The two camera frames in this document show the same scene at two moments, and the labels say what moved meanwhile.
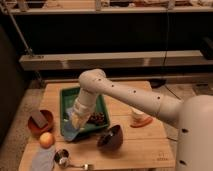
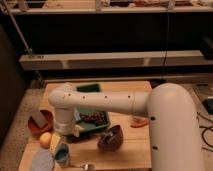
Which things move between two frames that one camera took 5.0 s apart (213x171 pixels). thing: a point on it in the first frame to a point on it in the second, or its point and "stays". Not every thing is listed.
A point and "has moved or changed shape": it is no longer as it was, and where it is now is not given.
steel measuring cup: [62, 158] to [85, 165]
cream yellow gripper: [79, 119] to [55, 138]
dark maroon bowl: [111, 139] stays
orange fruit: [46, 140] stays
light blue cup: [69, 131] has moved or changed shape
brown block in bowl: [39, 119] stays
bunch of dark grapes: [97, 118] stays
